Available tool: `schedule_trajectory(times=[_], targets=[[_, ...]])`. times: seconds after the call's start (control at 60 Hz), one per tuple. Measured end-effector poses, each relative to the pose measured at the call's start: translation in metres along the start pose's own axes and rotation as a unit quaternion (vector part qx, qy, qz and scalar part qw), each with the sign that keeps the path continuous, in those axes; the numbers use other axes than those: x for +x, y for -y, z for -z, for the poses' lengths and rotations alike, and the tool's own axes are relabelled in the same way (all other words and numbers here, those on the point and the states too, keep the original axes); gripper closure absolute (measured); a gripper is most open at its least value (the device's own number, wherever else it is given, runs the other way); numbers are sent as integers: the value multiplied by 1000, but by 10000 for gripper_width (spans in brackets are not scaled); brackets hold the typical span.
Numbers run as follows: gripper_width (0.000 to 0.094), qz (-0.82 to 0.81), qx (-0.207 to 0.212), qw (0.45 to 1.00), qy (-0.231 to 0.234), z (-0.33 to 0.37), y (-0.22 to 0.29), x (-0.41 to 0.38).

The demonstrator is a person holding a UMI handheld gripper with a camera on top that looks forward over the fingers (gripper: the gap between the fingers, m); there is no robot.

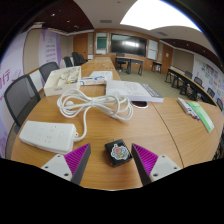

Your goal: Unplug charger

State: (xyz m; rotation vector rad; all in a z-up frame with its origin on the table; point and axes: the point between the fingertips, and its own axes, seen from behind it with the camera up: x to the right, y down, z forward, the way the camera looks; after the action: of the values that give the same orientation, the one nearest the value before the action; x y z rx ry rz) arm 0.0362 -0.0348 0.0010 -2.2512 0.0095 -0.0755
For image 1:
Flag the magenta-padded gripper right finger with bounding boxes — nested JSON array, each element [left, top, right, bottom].
[[130, 143, 183, 186]]

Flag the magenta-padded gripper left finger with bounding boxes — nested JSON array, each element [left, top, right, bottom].
[[40, 143, 92, 185]]

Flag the black charger block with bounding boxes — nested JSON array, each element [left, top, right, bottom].
[[104, 139, 133, 167]]

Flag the white power strip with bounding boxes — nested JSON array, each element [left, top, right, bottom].
[[18, 120, 78, 156]]

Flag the black round table grommet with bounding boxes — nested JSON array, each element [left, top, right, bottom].
[[130, 100, 149, 109]]

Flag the white marker pen pack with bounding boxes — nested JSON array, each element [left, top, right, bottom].
[[176, 97, 200, 121]]

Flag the white open cardboard box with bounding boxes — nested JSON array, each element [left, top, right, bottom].
[[43, 65, 83, 98]]

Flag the thick white book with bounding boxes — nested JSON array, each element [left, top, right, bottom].
[[105, 79, 165, 104]]

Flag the green and white booklet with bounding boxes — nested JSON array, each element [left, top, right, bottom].
[[186, 100, 215, 134]]

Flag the black mesh office chair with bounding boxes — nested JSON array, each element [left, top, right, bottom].
[[38, 61, 61, 84], [3, 73, 42, 134]]

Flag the flat white blue-printed package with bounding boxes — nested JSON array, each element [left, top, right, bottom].
[[79, 70, 114, 86]]

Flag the long wooden desk row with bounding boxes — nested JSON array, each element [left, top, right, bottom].
[[165, 67, 214, 101]]

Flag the group of black chairs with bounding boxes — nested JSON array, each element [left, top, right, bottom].
[[181, 70, 224, 113]]

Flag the small dark side table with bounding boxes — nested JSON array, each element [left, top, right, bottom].
[[151, 60, 163, 74]]

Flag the row of black office chairs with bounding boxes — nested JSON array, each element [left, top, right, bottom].
[[63, 51, 89, 68]]

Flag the wooden desk with black legs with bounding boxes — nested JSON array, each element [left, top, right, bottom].
[[114, 56, 144, 76]]

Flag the wooden door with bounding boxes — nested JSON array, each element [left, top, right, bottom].
[[160, 44, 174, 75], [73, 33, 89, 61]]

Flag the black chair at desk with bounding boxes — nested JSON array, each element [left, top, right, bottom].
[[115, 52, 126, 69]]

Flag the large bright ceiling light panel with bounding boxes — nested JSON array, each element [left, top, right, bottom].
[[119, 0, 203, 33]]

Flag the white coiled power cable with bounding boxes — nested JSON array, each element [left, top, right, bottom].
[[56, 88, 134, 143]]

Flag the large purple wall banner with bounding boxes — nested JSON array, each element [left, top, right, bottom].
[[0, 31, 29, 158]]

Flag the colourful wall posters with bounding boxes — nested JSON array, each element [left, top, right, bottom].
[[193, 54, 224, 108]]

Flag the white wall board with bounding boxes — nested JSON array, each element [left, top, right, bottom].
[[146, 39, 159, 62]]

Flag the narrow purple wall banner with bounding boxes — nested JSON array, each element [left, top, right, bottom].
[[37, 29, 63, 69]]

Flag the large black wall screen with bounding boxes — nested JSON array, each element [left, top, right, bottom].
[[110, 33, 148, 58]]

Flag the green framed wall board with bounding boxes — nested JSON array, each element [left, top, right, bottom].
[[95, 32, 109, 56]]

